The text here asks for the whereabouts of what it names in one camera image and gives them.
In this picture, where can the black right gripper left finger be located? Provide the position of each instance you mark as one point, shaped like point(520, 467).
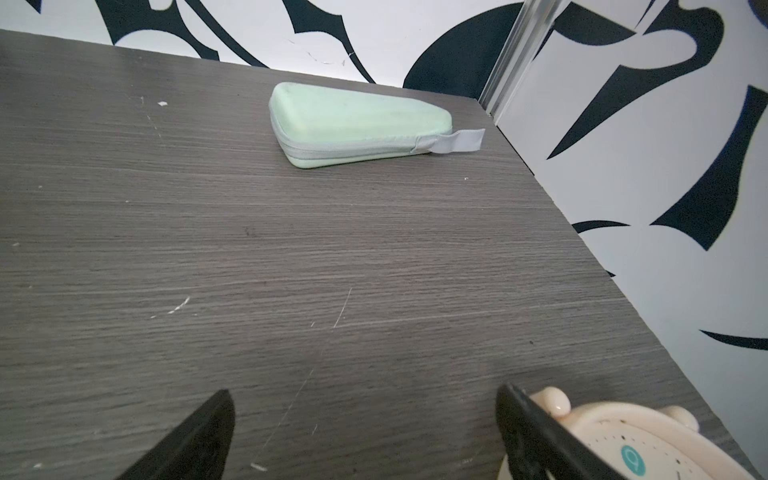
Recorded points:
point(196, 449)

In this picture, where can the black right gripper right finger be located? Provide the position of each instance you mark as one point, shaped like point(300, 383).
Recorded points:
point(537, 446)

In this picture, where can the pink alarm clock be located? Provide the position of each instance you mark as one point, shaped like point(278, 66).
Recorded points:
point(643, 443)

